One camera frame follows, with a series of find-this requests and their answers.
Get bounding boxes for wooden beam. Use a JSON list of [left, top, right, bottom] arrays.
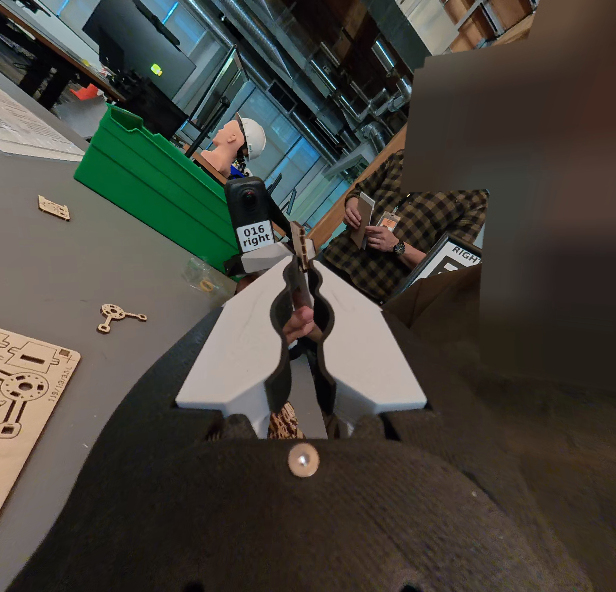
[[308, 121, 410, 247]]

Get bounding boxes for key-shaped wooden piece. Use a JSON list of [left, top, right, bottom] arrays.
[[97, 303, 148, 334]]

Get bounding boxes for wooden puzzle sheet round holes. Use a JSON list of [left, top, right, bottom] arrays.
[[0, 328, 81, 508]]

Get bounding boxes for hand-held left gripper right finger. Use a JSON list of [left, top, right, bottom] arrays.
[[308, 260, 427, 429]]

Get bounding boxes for thin wooden puzzle piece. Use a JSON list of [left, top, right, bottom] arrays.
[[289, 221, 311, 271]]

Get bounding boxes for grey flat card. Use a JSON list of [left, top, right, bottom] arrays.
[[350, 192, 377, 250]]

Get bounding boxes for clear plastic bag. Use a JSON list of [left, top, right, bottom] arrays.
[[182, 257, 224, 294]]

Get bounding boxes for green storage bin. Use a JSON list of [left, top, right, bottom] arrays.
[[73, 102, 251, 276]]

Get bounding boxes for person's right hand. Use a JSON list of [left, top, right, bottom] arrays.
[[283, 306, 323, 345]]

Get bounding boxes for framed white sign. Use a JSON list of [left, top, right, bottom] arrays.
[[406, 233, 482, 290]]

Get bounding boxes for plastic-covered instruction sheet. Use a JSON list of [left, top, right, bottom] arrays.
[[0, 88, 86, 163]]

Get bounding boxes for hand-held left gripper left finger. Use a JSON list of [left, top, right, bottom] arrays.
[[175, 258, 309, 437]]

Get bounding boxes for small rectangular wooden piece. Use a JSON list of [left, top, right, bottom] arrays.
[[38, 195, 71, 221]]

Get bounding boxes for long wooden table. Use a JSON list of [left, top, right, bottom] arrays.
[[0, 0, 127, 103]]

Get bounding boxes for white hard hat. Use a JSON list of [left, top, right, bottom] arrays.
[[236, 112, 267, 162]]

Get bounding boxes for black monitor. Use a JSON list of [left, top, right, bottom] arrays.
[[82, 0, 198, 102]]

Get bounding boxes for wooden model assembly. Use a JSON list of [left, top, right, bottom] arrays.
[[269, 402, 304, 440]]

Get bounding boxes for mannequin bust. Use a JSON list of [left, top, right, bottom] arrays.
[[200, 112, 268, 179]]

